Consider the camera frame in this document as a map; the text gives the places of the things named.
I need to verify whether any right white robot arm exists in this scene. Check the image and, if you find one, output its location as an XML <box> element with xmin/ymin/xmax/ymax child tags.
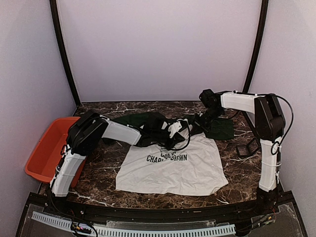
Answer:
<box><xmin>194</xmin><ymin>89</ymin><xmax>294</xmax><ymax>193</ymax></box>

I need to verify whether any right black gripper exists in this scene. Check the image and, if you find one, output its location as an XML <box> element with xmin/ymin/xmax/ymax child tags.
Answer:
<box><xmin>189</xmin><ymin>107</ymin><xmax>223</xmax><ymax>135</ymax></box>

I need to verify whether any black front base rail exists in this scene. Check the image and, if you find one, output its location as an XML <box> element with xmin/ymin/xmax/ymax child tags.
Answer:
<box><xmin>24</xmin><ymin>191</ymin><xmax>296</xmax><ymax>224</ymax></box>

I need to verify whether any right black frame post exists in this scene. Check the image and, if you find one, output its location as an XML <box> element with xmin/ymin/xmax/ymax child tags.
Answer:
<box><xmin>242</xmin><ymin>0</ymin><xmax>269</xmax><ymax>93</ymax></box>

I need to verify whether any black brooch stand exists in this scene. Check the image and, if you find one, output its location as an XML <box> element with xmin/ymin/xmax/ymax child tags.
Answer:
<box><xmin>236</xmin><ymin>138</ymin><xmax>261</xmax><ymax>158</ymax></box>

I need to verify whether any white slotted cable duct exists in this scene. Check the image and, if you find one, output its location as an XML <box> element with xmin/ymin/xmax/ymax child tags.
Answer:
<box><xmin>31</xmin><ymin>211</ymin><xmax>236</xmax><ymax>237</ymax></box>

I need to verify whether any red plastic bin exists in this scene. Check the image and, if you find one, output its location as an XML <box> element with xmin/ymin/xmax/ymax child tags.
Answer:
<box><xmin>25</xmin><ymin>117</ymin><xmax>79</xmax><ymax>184</ymax></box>

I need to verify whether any white green Charlie Brown shirt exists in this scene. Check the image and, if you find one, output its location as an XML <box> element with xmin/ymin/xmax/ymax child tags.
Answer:
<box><xmin>116</xmin><ymin>115</ymin><xmax>234</xmax><ymax>196</ymax></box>

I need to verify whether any left black frame post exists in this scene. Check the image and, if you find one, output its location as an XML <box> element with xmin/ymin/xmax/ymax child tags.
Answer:
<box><xmin>49</xmin><ymin>0</ymin><xmax>81</xmax><ymax>107</ymax></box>

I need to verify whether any black frame post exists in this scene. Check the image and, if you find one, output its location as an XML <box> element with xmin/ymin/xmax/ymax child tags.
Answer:
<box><xmin>242</xmin><ymin>0</ymin><xmax>269</xmax><ymax>93</ymax></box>
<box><xmin>49</xmin><ymin>0</ymin><xmax>81</xmax><ymax>107</ymax></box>

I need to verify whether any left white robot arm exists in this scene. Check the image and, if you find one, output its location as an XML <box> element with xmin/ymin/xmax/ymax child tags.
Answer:
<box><xmin>49</xmin><ymin>110</ymin><xmax>190</xmax><ymax>215</ymax></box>

